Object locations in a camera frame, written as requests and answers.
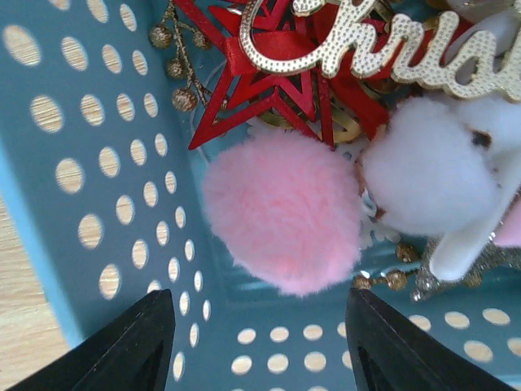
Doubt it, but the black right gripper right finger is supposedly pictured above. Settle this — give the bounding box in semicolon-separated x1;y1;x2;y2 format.
345;288;512;391

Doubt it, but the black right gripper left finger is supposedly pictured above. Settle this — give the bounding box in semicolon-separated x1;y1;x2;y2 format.
11;289;175;391

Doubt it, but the white pompom ornament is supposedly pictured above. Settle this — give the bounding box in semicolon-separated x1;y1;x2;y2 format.
361;7;521;283

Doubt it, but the light blue plastic basket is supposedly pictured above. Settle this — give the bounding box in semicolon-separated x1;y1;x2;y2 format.
0;0;521;391

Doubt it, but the gold berry sprig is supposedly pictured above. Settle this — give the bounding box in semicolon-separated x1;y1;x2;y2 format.
148;1;212;112

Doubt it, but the red star ornament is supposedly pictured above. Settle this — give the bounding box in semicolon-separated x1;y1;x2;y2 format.
172;1;388;150

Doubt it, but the gold glitter merry ornament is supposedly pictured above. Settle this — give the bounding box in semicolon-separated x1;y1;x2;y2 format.
239;1;520;102

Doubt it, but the pink pompom ornament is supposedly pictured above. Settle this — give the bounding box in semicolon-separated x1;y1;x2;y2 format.
202;131;361;297

